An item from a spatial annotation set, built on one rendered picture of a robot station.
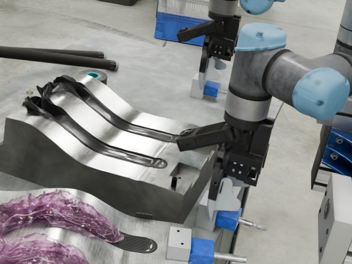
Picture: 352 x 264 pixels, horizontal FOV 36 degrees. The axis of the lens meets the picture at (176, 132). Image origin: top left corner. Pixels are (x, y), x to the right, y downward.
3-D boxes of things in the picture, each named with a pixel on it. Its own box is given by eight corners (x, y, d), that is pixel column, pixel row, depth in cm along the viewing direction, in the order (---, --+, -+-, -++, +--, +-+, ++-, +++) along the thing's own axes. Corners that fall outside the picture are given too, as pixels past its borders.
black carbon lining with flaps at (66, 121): (187, 145, 117) (194, 106, 112) (160, 182, 103) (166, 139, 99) (45, 101, 125) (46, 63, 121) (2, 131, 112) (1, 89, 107)
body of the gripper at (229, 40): (229, 64, 146) (238, 20, 140) (198, 57, 147) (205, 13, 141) (234, 55, 152) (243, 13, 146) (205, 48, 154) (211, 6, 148)
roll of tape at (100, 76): (106, 94, 149) (107, 82, 147) (76, 91, 147) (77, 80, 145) (106, 81, 155) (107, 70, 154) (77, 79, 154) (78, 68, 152)
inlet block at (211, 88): (238, 100, 156) (241, 83, 154) (234, 107, 152) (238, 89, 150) (194, 89, 159) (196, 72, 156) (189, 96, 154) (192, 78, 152)
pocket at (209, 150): (213, 159, 116) (216, 144, 115) (206, 171, 112) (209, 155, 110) (193, 153, 118) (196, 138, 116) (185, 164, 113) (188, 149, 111)
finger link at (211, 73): (216, 94, 147) (223, 60, 145) (195, 89, 148) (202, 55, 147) (217, 93, 150) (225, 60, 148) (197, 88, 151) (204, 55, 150)
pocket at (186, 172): (197, 184, 107) (200, 168, 106) (189, 198, 103) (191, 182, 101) (176, 177, 108) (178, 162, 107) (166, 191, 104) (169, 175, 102)
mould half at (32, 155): (217, 167, 124) (227, 114, 117) (177, 233, 102) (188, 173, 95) (26, 108, 136) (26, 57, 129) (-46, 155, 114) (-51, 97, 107)
